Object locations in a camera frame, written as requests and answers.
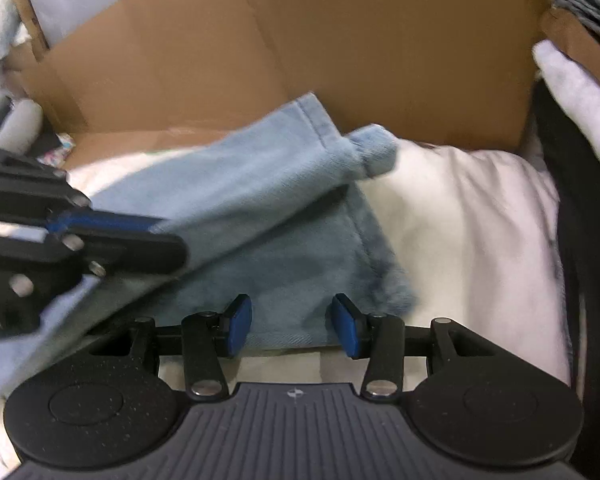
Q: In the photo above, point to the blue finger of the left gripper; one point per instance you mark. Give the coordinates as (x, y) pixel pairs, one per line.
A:
(105, 253)
(96, 220)

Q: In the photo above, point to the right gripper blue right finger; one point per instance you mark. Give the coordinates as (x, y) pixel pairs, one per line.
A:
(377, 337)

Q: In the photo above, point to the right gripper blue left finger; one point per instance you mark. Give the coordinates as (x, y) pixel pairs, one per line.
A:
(208, 337)

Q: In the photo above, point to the light blue denim pants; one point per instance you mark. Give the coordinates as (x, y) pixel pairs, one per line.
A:
(274, 211)

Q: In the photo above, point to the folded brown white clothes stack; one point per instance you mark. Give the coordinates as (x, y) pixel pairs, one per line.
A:
(566, 110)

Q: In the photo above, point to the grey neck pillow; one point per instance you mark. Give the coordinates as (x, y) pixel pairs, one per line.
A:
(21, 124)

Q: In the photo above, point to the cream bear print bedsheet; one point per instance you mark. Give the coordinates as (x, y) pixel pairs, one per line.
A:
(476, 235)

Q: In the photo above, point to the brown cardboard barrier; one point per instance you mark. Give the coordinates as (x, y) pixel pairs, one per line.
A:
(144, 75)

